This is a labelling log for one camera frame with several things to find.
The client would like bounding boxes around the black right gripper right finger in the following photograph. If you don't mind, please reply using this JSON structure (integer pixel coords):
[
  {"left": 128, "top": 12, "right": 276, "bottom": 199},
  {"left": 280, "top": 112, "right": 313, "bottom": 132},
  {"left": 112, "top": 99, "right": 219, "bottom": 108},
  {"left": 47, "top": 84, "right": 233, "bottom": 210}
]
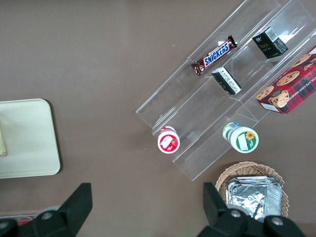
[{"left": 197, "top": 182, "right": 307, "bottom": 237}]

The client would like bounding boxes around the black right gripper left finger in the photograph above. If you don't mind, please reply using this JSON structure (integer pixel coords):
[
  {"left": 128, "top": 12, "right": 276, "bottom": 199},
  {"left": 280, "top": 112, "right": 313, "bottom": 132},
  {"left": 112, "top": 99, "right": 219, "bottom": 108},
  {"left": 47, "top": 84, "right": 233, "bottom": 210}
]
[{"left": 0, "top": 182, "right": 93, "bottom": 237}]

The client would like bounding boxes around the plastic-wrapped sandwich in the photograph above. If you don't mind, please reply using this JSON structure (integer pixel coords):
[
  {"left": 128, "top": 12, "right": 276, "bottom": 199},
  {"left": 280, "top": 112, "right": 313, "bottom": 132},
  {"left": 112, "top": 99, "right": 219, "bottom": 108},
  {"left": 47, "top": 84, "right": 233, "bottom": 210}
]
[{"left": 0, "top": 122, "right": 8, "bottom": 157}]

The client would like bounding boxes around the small brown wicker basket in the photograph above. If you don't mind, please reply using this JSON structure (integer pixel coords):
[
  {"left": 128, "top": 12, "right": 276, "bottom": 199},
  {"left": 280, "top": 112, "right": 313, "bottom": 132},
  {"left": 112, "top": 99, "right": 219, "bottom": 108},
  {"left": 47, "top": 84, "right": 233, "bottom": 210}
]
[{"left": 215, "top": 161, "right": 289, "bottom": 219}]

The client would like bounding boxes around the beige plastic tray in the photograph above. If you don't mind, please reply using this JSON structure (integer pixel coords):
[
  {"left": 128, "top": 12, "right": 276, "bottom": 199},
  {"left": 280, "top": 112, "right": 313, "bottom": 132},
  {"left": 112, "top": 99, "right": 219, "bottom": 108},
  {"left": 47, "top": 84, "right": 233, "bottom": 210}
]
[{"left": 0, "top": 98, "right": 61, "bottom": 179}]

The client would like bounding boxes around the silver foil packet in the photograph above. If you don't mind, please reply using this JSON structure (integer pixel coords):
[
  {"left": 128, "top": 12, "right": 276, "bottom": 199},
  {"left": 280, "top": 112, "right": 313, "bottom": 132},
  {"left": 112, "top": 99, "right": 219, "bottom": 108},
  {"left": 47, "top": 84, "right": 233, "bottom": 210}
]
[
  {"left": 226, "top": 182, "right": 282, "bottom": 222},
  {"left": 228, "top": 176, "right": 281, "bottom": 185}
]

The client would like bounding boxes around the clear box with red item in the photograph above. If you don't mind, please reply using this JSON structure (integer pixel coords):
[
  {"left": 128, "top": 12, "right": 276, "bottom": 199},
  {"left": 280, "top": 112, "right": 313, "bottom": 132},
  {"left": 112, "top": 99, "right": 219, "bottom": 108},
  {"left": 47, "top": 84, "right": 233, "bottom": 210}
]
[{"left": 0, "top": 212, "right": 39, "bottom": 227}]

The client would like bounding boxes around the green-lidded yogurt cup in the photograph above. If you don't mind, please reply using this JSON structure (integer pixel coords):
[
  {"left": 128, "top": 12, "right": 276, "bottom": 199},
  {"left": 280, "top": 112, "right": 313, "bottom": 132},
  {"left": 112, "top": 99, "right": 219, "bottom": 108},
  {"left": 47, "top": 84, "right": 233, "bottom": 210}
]
[{"left": 222, "top": 121, "right": 259, "bottom": 154}]

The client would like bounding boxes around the red-lidded yogurt cup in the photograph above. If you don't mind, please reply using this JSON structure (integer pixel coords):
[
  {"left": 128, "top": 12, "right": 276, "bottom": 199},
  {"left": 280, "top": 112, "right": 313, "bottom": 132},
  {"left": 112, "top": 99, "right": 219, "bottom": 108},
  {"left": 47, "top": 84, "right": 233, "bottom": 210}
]
[{"left": 157, "top": 125, "right": 180, "bottom": 154}]

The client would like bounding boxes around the clear acrylic tiered shelf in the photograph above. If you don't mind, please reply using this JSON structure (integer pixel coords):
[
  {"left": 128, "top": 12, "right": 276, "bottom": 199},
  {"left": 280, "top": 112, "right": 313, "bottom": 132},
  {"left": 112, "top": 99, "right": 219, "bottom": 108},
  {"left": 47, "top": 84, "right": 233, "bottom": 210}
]
[{"left": 135, "top": 0, "right": 316, "bottom": 182}]

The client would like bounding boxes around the small black box white label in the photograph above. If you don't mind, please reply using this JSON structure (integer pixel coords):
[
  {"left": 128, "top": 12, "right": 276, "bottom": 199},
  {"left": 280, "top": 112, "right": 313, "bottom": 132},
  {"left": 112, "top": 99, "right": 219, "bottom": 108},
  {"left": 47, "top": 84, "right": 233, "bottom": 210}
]
[{"left": 211, "top": 66, "right": 242, "bottom": 96}]

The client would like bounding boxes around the red plaid cookie box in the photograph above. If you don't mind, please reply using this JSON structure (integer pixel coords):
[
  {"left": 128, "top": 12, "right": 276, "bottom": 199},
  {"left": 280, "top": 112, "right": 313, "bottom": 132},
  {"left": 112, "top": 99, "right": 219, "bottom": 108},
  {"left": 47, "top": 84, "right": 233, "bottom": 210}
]
[{"left": 255, "top": 45, "right": 316, "bottom": 116}]

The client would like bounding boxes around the Snickers chocolate bar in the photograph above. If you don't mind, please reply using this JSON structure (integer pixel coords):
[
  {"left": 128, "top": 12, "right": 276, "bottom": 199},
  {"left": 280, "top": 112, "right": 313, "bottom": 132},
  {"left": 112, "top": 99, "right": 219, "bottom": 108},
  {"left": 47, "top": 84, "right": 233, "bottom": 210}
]
[{"left": 190, "top": 35, "right": 238, "bottom": 77}]

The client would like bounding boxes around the black box with gold print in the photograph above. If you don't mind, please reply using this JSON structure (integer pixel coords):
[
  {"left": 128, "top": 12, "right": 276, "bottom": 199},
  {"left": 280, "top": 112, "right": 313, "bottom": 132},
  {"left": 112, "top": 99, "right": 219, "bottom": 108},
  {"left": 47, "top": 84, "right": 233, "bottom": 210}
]
[{"left": 251, "top": 26, "right": 289, "bottom": 59}]

